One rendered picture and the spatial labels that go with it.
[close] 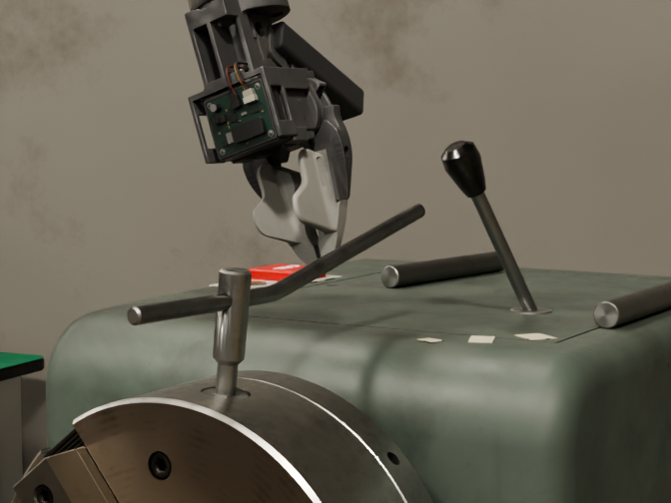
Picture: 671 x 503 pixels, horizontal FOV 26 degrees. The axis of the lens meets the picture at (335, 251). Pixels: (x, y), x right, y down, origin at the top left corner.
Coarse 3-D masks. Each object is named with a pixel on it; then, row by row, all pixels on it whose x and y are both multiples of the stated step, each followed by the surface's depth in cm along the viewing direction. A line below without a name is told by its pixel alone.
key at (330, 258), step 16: (416, 208) 116; (384, 224) 112; (400, 224) 114; (352, 240) 110; (368, 240) 110; (336, 256) 107; (352, 256) 109; (304, 272) 104; (320, 272) 105; (256, 288) 100; (272, 288) 101; (288, 288) 102; (144, 304) 91; (160, 304) 92; (176, 304) 93; (192, 304) 94; (208, 304) 95; (224, 304) 97; (256, 304) 100; (144, 320) 90; (160, 320) 92
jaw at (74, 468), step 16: (64, 448) 101; (80, 448) 100; (48, 464) 97; (64, 464) 98; (80, 464) 99; (96, 464) 100; (32, 480) 98; (48, 480) 97; (64, 480) 97; (80, 480) 98; (96, 480) 99; (32, 496) 98; (48, 496) 98; (64, 496) 96; (80, 496) 97; (96, 496) 98; (112, 496) 99
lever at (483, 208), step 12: (480, 204) 121; (480, 216) 122; (492, 216) 122; (492, 228) 122; (492, 240) 122; (504, 240) 123; (504, 252) 123; (504, 264) 123; (516, 264) 124; (516, 276) 124; (516, 288) 124; (528, 300) 125; (516, 312) 125; (528, 312) 124; (540, 312) 124
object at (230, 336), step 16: (224, 272) 97; (240, 272) 97; (224, 288) 97; (240, 288) 97; (240, 304) 97; (224, 320) 98; (240, 320) 98; (224, 336) 98; (240, 336) 98; (224, 352) 98; (240, 352) 98; (224, 368) 98; (224, 384) 99
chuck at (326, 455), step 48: (192, 384) 102; (240, 384) 102; (96, 432) 100; (144, 432) 98; (192, 432) 95; (240, 432) 93; (288, 432) 95; (336, 432) 98; (144, 480) 98; (192, 480) 96; (240, 480) 94; (288, 480) 92; (336, 480) 94; (384, 480) 98
